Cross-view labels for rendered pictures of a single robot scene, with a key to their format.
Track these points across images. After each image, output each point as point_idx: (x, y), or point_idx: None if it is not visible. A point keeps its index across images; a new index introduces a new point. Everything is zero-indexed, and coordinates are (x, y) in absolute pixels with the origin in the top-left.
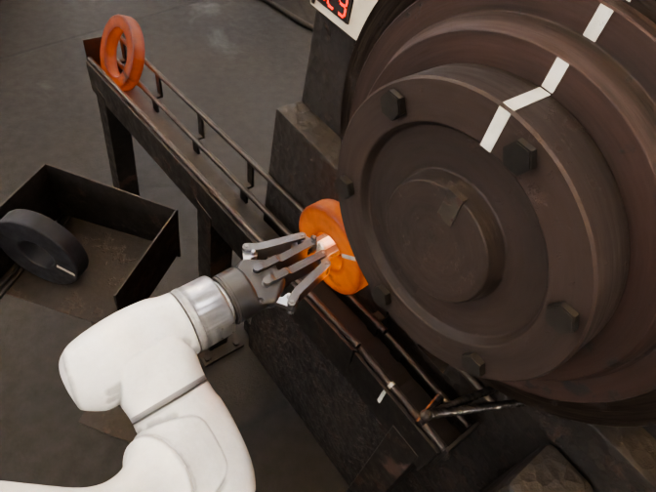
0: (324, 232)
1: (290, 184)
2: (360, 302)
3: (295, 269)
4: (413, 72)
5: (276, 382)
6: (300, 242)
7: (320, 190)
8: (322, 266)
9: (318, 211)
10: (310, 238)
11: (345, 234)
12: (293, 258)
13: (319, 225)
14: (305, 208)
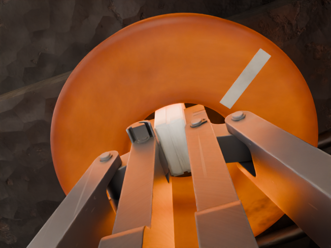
0: (141, 118)
1: (5, 238)
2: (281, 229)
3: (225, 190)
4: None
5: None
6: (120, 181)
7: (54, 168)
8: (249, 124)
9: (83, 77)
10: (133, 141)
11: (193, 22)
12: (160, 201)
13: (117, 118)
14: (50, 139)
